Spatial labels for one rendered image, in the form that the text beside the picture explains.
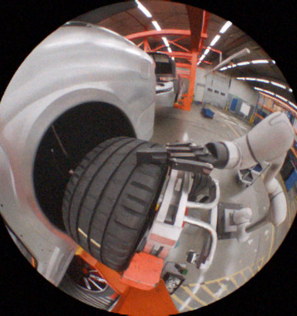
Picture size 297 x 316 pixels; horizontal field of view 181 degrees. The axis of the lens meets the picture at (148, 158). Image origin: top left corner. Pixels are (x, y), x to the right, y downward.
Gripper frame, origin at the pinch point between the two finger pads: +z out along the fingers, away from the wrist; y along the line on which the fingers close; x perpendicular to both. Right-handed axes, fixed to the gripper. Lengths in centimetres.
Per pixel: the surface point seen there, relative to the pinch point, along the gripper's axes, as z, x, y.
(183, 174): -10.9, -8.1, 0.2
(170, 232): -3.3, -8.4, -15.7
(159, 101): -43, -11, 249
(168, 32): -62, 231, 276
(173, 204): -6.0, -10.7, -8.0
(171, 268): -18, -77, -46
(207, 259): -17.8, -20.1, -28.9
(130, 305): 7.0, -14.8, -40.8
